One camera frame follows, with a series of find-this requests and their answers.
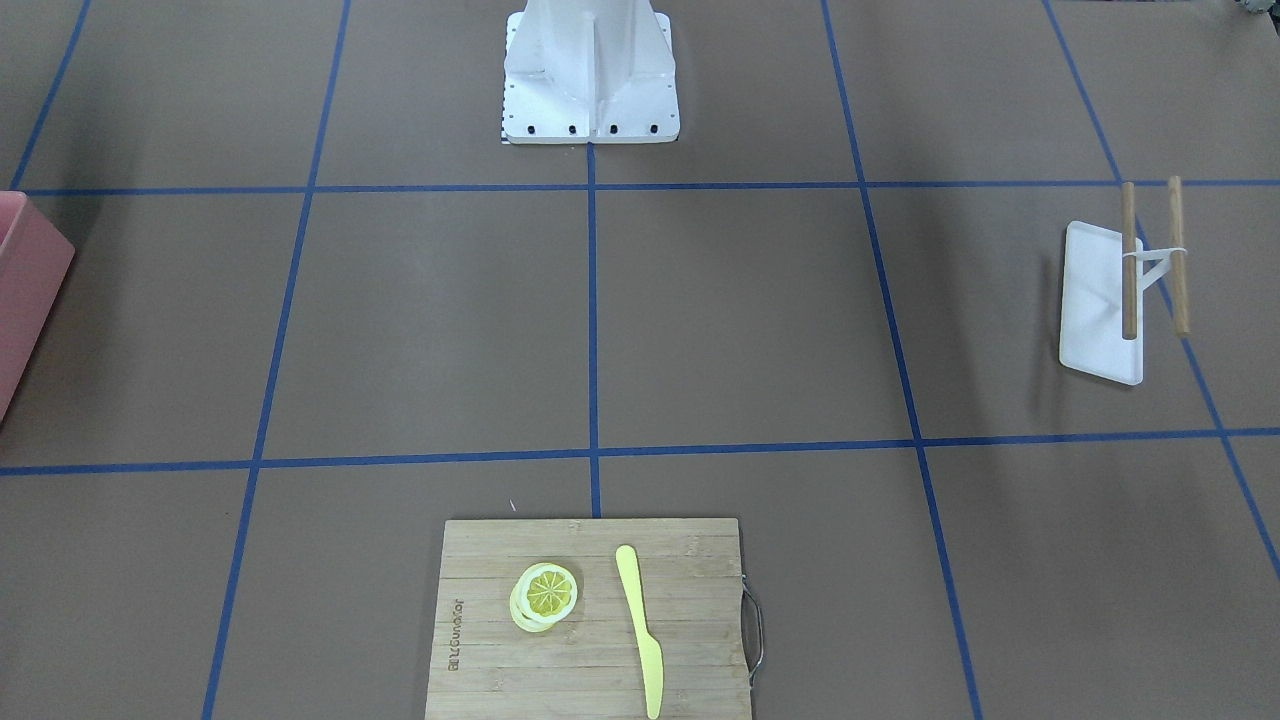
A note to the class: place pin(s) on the wooden rack rod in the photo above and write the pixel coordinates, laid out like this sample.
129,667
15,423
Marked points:
1129,261
1178,281

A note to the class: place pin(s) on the yellow plastic knife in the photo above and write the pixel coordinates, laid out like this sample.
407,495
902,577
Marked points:
650,653

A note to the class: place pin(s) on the wooden cutting board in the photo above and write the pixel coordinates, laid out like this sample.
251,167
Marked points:
586,666

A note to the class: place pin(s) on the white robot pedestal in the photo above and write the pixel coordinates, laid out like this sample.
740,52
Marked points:
589,72

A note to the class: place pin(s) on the white rack tray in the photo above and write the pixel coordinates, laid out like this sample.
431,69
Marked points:
1091,316

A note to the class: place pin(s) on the pink plastic bin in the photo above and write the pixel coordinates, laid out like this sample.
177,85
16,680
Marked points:
35,256

